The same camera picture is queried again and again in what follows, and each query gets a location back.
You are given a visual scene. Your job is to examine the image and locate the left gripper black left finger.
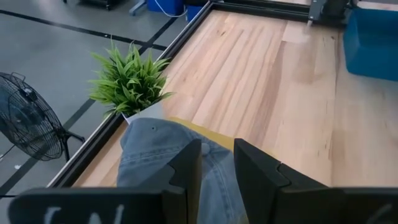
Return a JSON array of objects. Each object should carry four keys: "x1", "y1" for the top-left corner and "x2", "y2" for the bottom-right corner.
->
[{"x1": 8, "y1": 139, "x2": 203, "y2": 224}]

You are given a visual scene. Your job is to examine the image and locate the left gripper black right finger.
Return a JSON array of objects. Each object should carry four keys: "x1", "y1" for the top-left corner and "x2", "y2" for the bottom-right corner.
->
[{"x1": 233, "y1": 138, "x2": 398, "y2": 224}]

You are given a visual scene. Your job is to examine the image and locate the blue denim jeans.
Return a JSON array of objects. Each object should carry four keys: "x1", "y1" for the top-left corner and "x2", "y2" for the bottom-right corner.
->
[{"x1": 116, "y1": 117, "x2": 249, "y2": 224}]

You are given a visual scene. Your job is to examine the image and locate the translucent yellow plastic bin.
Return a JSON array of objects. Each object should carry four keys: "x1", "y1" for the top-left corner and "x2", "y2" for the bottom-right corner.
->
[{"x1": 169, "y1": 116, "x2": 234, "y2": 153}]

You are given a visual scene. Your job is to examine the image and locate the green plant in white pot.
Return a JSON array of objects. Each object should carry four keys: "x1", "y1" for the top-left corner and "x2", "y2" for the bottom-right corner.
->
[{"x1": 88, "y1": 40, "x2": 174, "y2": 125}]

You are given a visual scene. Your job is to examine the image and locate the blue plastic bin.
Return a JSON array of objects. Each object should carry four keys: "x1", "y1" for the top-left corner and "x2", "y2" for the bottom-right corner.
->
[{"x1": 343, "y1": 7, "x2": 398, "y2": 82}]

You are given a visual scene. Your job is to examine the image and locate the blue floor container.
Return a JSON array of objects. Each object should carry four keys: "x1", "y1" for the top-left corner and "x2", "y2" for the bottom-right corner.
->
[{"x1": 146, "y1": 0, "x2": 205, "y2": 22}]

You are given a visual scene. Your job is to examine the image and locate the black wire floor fan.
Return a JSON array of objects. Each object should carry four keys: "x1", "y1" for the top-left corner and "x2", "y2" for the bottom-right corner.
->
[{"x1": 0, "y1": 72, "x2": 86, "y2": 162}]

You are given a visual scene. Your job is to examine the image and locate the black table frame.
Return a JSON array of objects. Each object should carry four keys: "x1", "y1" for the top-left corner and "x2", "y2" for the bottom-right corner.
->
[{"x1": 46, "y1": 0, "x2": 346, "y2": 189}]

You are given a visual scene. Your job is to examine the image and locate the white cable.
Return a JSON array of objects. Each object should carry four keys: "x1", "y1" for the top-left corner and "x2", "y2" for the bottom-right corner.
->
[{"x1": 154, "y1": 0, "x2": 188, "y2": 19}]

